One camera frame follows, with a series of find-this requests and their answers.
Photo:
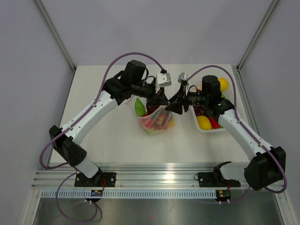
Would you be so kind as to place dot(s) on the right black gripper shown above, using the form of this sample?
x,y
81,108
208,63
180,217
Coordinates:
x,y
177,107

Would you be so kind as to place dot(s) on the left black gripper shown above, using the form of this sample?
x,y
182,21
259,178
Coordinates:
x,y
160,99

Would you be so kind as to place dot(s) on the dark purple mangosteen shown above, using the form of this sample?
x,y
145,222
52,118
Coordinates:
x,y
151,109

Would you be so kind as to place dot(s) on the clear pink zip top bag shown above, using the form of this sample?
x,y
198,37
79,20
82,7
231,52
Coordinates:
x,y
159,121

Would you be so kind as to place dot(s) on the green lettuce leaf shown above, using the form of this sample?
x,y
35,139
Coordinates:
x,y
139,108

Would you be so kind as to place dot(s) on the white plastic fruit basket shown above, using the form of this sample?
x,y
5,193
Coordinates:
x,y
228,94

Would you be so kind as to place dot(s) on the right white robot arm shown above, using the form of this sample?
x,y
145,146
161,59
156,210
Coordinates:
x,y
266,163

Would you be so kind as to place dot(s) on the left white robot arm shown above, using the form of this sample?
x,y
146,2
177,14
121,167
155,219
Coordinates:
x,y
67,139

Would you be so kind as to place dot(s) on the yellow lemon top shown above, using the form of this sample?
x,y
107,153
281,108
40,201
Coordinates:
x,y
223,84

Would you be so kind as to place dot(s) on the dark grape bunch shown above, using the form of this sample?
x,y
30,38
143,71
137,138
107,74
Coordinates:
x,y
200,111

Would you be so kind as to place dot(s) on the yellow mango upper left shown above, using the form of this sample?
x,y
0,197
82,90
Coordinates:
x,y
203,122

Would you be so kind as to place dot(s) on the red chili pepper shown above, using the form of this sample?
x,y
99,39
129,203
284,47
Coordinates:
x,y
214,124

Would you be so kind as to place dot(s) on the right small circuit board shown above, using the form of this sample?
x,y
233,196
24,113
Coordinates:
x,y
223,195

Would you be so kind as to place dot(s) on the small circuit board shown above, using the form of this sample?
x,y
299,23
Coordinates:
x,y
96,193
223,195

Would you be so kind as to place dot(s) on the left small circuit board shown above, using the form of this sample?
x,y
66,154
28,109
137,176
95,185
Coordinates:
x,y
96,193

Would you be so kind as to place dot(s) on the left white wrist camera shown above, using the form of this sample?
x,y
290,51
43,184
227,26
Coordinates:
x,y
162,80

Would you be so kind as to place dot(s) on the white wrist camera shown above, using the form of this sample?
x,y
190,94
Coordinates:
x,y
162,80
183,78

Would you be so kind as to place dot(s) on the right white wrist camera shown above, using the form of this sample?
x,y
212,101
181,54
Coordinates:
x,y
183,78

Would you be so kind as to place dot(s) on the aluminium mounting rail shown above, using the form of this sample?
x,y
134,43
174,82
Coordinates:
x,y
134,176

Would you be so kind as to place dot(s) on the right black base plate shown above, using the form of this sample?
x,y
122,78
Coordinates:
x,y
215,180

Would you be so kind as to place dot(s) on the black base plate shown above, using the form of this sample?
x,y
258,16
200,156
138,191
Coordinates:
x,y
215,180
107,179

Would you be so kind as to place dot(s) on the white slotted cable duct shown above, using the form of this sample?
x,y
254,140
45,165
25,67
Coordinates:
x,y
131,194

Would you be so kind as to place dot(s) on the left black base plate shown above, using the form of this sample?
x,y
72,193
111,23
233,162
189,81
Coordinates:
x,y
107,179

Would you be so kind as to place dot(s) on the right aluminium frame post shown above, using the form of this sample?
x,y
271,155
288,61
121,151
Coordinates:
x,y
258,33

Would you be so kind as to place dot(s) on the aluminium frame post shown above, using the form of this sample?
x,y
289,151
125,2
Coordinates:
x,y
52,29
258,33

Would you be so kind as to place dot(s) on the left aluminium frame post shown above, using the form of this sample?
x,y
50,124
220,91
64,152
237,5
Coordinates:
x,y
52,29

